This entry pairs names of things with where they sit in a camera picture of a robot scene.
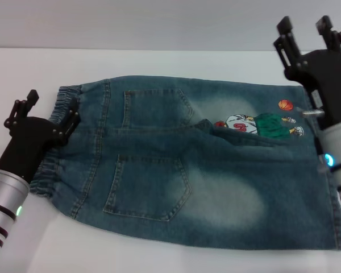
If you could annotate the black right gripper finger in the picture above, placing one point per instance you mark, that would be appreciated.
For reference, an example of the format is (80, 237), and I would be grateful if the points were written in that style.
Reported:
(336, 42)
(288, 42)

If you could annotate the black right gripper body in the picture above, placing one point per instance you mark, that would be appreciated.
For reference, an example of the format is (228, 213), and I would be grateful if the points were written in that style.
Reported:
(329, 79)

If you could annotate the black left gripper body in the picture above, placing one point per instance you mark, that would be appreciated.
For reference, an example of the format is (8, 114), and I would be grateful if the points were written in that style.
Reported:
(28, 142)

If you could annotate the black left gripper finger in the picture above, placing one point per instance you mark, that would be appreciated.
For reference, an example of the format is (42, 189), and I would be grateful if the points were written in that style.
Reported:
(69, 125)
(20, 111)

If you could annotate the blue denim shorts with cartoon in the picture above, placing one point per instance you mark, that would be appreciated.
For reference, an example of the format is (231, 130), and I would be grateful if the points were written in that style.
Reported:
(164, 176)

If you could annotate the silver plug on right gripper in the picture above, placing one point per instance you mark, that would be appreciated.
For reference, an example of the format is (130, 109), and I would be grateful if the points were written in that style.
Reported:
(311, 112)

